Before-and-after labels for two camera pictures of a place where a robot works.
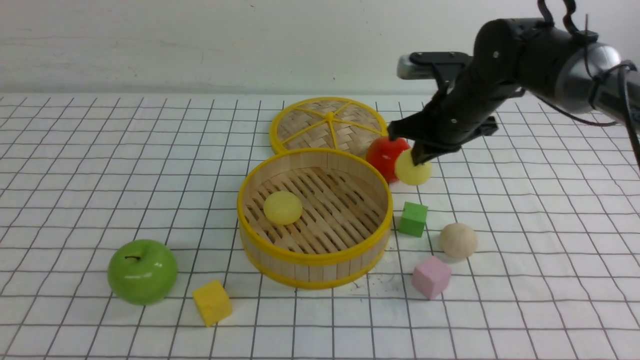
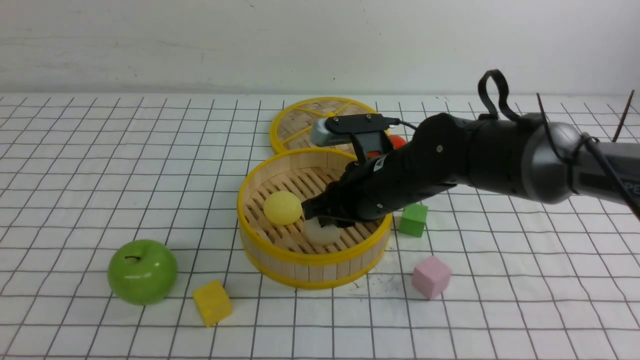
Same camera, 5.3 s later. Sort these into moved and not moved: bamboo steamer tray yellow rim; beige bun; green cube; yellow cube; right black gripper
Moved: right black gripper; beige bun
Not moved: yellow cube; bamboo steamer tray yellow rim; green cube
